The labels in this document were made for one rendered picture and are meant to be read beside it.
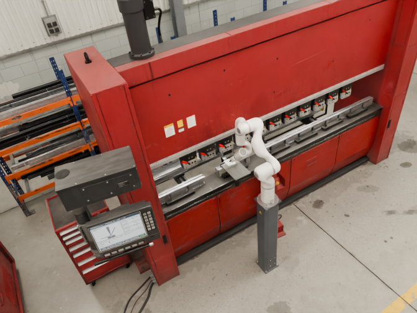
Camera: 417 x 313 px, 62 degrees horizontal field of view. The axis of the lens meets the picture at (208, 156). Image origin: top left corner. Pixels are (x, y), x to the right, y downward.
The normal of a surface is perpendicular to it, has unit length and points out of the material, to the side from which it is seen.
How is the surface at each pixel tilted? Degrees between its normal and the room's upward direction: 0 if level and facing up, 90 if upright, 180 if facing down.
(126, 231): 90
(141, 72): 90
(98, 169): 0
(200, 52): 90
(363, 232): 0
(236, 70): 90
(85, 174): 0
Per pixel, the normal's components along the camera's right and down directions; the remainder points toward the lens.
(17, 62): 0.52, 0.50
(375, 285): -0.11, -0.77
